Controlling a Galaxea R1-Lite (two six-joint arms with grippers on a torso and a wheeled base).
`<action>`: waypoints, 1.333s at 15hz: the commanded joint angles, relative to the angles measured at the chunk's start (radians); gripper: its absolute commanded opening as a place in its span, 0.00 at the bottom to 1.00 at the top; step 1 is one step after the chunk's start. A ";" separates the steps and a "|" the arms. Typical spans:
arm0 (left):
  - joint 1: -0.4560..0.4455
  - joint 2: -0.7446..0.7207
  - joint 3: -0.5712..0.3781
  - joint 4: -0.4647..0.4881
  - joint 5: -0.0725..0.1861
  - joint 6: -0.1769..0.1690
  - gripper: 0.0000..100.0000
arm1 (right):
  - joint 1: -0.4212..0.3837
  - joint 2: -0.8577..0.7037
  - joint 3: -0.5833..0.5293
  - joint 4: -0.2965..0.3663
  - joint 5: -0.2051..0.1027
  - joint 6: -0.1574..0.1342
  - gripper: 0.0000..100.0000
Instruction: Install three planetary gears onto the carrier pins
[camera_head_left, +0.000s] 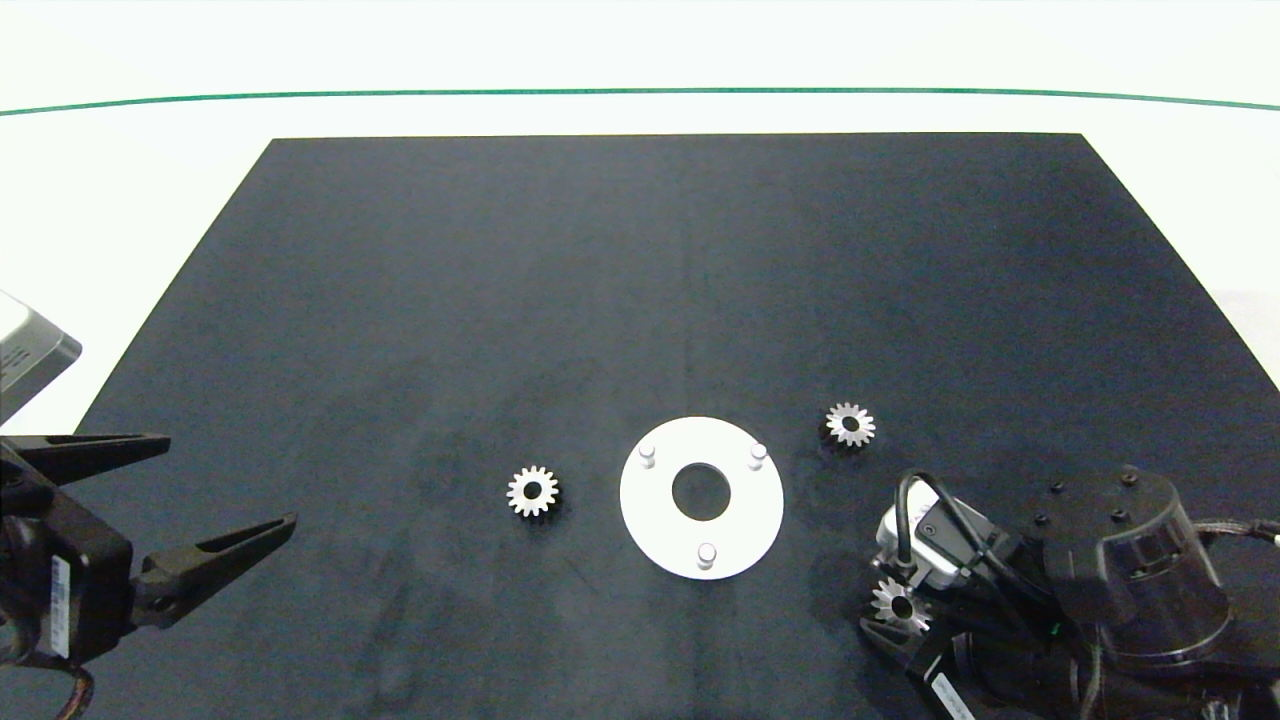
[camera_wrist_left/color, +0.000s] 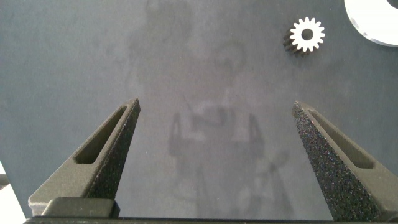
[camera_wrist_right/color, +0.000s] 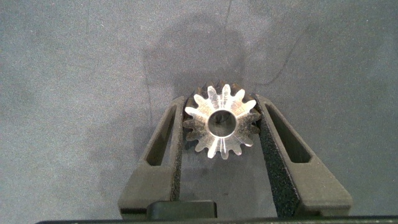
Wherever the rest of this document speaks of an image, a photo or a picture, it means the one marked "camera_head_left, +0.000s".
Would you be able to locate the round white pinned plate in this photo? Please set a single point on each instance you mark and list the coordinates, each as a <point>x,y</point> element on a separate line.
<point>655,510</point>

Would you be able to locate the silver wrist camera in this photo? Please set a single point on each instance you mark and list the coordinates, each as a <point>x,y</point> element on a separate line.
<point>30,355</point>
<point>935,540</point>

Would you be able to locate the small steel planetary gear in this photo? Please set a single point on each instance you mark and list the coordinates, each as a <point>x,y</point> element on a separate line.
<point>838,421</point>
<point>887,598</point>
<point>520,497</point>

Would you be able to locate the dark rectangular work mat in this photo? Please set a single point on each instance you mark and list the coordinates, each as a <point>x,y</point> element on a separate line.
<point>700,300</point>

